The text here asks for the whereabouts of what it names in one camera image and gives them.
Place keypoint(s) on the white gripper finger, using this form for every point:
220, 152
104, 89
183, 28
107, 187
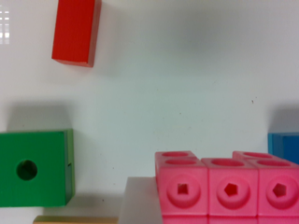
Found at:
140, 204

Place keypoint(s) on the pink snap cube block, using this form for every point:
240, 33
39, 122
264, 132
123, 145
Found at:
248, 188

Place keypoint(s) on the wooden peg board base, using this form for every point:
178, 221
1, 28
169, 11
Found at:
74, 220

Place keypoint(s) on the green square block with hole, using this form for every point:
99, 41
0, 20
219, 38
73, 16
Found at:
37, 168

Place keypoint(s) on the blue square block with hole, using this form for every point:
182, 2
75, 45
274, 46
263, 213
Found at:
284, 146

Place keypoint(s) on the red rectangular block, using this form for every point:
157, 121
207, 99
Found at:
76, 30

